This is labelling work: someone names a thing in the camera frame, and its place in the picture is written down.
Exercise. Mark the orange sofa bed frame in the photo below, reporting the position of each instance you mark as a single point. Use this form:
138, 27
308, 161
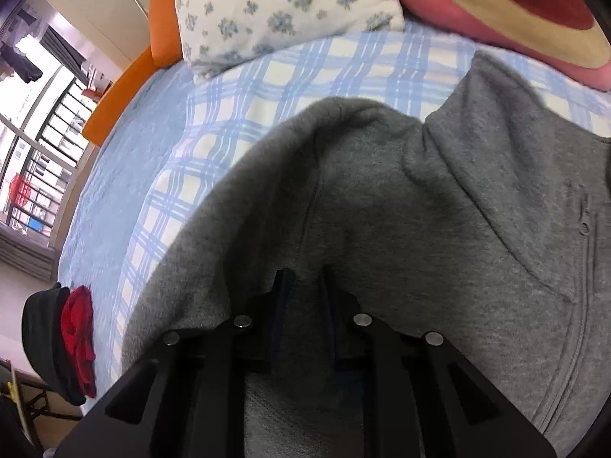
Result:
164, 51

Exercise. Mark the blue plaid bed blanket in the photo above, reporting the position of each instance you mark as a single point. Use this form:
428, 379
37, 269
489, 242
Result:
177, 138

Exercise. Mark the red folded garment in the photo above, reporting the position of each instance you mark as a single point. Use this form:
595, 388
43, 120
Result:
76, 324

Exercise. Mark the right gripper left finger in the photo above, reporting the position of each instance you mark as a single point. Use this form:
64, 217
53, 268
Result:
185, 396

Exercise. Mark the white floral pillow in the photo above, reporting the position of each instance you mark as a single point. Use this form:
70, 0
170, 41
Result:
219, 34

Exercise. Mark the pink round plush cushion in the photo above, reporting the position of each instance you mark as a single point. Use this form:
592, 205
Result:
562, 33

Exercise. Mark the black folded garment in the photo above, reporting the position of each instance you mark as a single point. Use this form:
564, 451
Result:
43, 343

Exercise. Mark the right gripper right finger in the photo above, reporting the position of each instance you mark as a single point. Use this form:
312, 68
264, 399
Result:
418, 396

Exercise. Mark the grey zip sweater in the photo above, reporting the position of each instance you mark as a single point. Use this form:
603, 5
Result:
488, 222

